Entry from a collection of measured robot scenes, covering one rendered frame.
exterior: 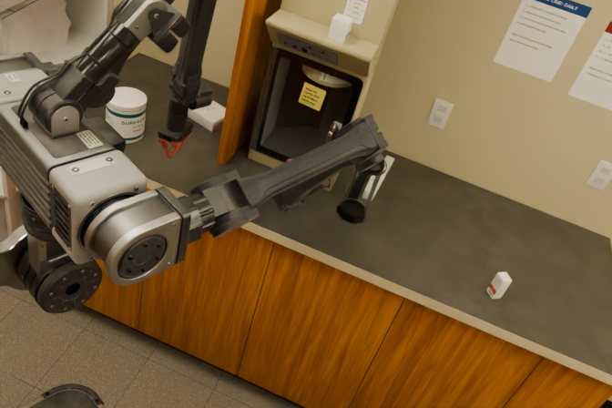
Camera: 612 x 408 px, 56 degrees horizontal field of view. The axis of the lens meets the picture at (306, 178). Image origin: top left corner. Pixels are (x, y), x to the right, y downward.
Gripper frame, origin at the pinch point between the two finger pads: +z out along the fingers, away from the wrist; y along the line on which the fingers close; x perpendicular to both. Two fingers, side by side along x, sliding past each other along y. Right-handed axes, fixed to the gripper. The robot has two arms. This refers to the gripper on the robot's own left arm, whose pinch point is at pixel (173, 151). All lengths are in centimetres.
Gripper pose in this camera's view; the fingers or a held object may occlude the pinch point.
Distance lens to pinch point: 178.6
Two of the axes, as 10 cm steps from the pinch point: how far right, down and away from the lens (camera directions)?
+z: -2.2, 7.6, 6.1
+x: -9.2, -3.7, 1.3
